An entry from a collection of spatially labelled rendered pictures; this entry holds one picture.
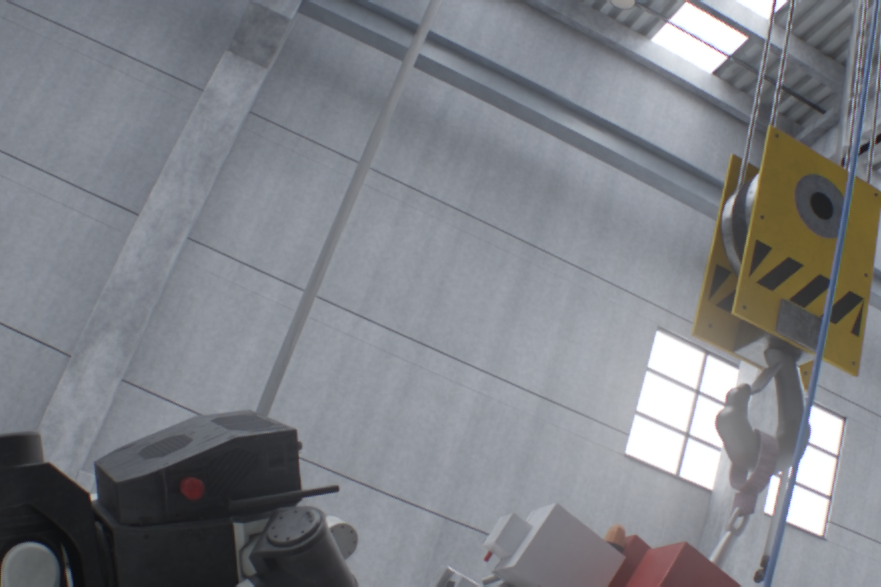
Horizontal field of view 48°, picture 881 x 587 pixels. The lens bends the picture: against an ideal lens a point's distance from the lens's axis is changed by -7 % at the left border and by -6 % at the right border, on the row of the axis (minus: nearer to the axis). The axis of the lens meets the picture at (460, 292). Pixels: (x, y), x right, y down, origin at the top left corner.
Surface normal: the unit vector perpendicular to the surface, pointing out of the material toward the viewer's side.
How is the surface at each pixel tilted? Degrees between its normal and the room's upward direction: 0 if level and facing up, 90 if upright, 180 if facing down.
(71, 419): 90
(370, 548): 90
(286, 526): 62
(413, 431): 90
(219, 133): 90
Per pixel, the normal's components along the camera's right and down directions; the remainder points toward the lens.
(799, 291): 0.35, -0.31
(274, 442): 0.54, 0.05
